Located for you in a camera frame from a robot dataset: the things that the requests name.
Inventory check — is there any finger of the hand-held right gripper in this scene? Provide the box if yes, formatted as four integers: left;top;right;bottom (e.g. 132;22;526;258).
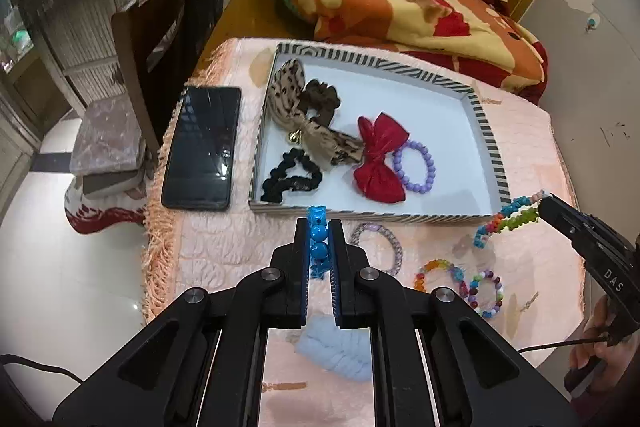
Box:
537;194;596;253

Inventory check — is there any striped rim white tray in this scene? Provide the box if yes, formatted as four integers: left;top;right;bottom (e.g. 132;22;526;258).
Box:
248;42;512;224

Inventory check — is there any pink purple braided bracelet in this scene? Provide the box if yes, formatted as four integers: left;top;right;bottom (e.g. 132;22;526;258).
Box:
350;223;402;277

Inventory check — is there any black scrunchie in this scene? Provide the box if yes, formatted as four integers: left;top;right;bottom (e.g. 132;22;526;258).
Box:
261;148;323;204

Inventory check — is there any leopard print bow hair tie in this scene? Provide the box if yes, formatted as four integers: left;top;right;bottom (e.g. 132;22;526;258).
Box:
268;58;365;171

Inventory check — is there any purple bead bracelet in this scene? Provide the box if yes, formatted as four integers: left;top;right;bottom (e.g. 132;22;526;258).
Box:
391;140;437;194

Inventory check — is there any black smartphone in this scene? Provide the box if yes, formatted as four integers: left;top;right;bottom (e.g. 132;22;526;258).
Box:
161;86;242;211

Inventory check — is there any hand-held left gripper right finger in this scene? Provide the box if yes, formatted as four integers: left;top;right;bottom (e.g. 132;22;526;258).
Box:
327;219;576;427

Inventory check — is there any rainbow star bead bracelet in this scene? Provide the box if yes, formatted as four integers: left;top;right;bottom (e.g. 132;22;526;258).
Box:
474;190;547;252

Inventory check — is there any black cable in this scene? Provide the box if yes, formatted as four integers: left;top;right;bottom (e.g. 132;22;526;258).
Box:
517;339;606;354
0;353;86;384

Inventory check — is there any light blue scrunchie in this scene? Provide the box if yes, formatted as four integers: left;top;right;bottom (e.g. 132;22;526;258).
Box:
295;321;373;382

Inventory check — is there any brown scrunchie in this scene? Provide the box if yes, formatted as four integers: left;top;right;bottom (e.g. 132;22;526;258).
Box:
298;79;342;128

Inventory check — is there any red bow hair clip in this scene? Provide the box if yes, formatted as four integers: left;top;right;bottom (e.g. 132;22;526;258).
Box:
353;111;411;204

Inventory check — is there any person's right hand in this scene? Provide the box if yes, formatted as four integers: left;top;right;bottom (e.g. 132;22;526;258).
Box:
570;292;640;375

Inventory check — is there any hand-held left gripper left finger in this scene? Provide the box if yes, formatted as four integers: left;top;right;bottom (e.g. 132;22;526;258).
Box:
52;218;311;427

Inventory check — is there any dark wooden chair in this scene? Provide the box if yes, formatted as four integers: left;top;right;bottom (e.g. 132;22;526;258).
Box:
111;0;236;158

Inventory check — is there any pink seat cushion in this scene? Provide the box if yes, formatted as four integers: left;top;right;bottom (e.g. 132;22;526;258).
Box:
68;99;147;198

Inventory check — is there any red white cloth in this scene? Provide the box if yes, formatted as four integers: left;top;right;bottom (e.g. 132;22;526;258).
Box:
64;177;151;235

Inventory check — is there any translucent colourful candy bracelet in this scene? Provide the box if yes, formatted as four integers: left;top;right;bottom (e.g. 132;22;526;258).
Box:
414;258;471;298

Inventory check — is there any red yellow orange blanket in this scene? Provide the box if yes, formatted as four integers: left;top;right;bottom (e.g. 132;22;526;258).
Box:
250;0;548;105

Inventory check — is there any blue bead bracelet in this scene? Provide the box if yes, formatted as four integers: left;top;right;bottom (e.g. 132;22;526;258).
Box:
307;206;331;280

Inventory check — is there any multicolour round bead bracelet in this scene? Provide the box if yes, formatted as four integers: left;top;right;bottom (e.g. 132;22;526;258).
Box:
464;269;505;319

